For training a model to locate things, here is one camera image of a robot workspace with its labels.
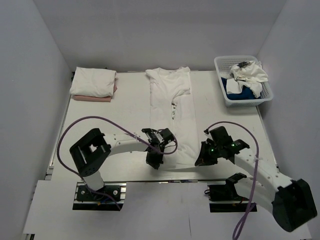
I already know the blue t-shirt in basket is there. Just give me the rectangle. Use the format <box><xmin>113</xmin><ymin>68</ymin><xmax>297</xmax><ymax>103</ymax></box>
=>
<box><xmin>221</xmin><ymin>77</ymin><xmax>261</xmax><ymax>101</ymax></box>

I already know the crumpled white t-shirt in basket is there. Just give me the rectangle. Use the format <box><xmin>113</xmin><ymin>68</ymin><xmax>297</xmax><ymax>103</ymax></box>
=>
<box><xmin>226</xmin><ymin>60</ymin><xmax>269</xmax><ymax>98</ymax></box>

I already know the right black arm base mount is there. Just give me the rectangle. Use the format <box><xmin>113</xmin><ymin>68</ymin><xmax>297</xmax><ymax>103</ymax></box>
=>
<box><xmin>204</xmin><ymin>173</ymin><xmax>249</xmax><ymax>213</ymax></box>

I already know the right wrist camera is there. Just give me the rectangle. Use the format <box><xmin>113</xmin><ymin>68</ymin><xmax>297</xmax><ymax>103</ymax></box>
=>
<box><xmin>204</xmin><ymin>126</ymin><xmax>251</xmax><ymax>153</ymax></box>

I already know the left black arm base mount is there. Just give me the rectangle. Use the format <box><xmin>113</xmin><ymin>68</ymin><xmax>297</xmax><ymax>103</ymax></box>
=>
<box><xmin>72</xmin><ymin>182</ymin><xmax>126</xmax><ymax>211</ymax></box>

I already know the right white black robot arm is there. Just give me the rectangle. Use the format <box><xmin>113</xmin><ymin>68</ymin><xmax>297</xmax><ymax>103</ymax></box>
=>
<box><xmin>195</xmin><ymin>139</ymin><xmax>318</xmax><ymax>232</ymax></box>

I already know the folded white t-shirt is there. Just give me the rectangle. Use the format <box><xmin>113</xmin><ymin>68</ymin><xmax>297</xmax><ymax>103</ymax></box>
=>
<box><xmin>69</xmin><ymin>67</ymin><xmax>117</xmax><ymax>98</ymax></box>

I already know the white cartoon print t-shirt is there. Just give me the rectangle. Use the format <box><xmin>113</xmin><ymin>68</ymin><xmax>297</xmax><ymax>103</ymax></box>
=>
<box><xmin>145</xmin><ymin>67</ymin><xmax>200</xmax><ymax>170</ymax></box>

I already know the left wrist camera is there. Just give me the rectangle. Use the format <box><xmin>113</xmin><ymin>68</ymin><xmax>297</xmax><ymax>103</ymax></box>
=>
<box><xmin>141</xmin><ymin>128</ymin><xmax>175</xmax><ymax>147</ymax></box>

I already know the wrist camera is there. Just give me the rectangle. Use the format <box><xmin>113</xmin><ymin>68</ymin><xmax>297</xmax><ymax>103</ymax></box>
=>
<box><xmin>204</xmin><ymin>126</ymin><xmax>251</xmax><ymax>153</ymax></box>
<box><xmin>141</xmin><ymin>128</ymin><xmax>175</xmax><ymax>147</ymax></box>

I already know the folded pink t-shirt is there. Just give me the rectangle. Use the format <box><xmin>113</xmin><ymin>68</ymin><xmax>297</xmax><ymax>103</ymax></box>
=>
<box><xmin>69</xmin><ymin>76</ymin><xmax>118</xmax><ymax>102</ymax></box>

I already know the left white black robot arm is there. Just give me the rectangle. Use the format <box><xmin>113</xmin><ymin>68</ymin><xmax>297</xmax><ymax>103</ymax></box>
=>
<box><xmin>69</xmin><ymin>128</ymin><xmax>164</xmax><ymax>200</ymax></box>

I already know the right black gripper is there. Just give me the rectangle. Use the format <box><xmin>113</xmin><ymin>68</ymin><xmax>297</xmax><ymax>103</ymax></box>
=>
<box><xmin>196</xmin><ymin>140</ymin><xmax>223</xmax><ymax>166</ymax></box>

